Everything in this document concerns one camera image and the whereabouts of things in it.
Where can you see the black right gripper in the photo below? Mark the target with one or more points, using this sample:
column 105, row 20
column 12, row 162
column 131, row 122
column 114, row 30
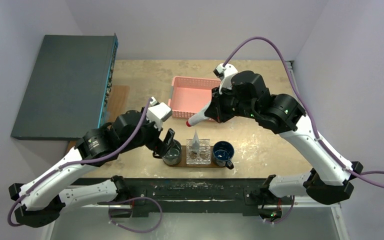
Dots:
column 216, row 108

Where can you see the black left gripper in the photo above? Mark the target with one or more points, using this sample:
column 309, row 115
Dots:
column 158, row 145

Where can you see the dark green grey mug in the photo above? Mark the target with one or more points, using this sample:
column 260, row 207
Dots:
column 173, row 156

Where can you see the white grey toothpaste tube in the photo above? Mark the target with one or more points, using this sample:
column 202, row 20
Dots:
column 195, row 143

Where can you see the oval dark wooden tray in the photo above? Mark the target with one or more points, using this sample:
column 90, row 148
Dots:
column 183, row 164

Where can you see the clear crystal toothbrush holder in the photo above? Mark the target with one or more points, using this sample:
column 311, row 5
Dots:
column 201, row 157

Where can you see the white red toothpaste tube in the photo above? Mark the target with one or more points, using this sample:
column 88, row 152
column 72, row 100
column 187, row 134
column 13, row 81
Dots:
column 198, row 117

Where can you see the pink perforated plastic basket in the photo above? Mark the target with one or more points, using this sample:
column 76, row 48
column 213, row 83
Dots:
column 190, row 94

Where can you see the navy blue mug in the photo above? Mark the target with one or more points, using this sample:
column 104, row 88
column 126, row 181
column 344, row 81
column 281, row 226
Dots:
column 223, row 153

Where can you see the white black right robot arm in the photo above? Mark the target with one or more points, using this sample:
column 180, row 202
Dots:
column 280, row 113

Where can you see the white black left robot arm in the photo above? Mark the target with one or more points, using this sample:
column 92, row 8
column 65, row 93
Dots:
column 42, row 200

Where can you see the dark grey shelf board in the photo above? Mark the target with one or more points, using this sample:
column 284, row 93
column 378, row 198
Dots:
column 68, row 90

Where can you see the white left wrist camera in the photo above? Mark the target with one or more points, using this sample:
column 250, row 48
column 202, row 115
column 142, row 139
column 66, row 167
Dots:
column 157, row 113

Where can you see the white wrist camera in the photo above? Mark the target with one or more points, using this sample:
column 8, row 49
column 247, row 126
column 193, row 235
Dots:
column 224, row 73
column 157, row 113

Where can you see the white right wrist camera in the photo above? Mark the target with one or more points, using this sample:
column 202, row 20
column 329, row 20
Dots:
column 224, row 73

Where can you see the aluminium frame rail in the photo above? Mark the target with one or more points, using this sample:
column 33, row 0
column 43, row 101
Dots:
column 298, row 92

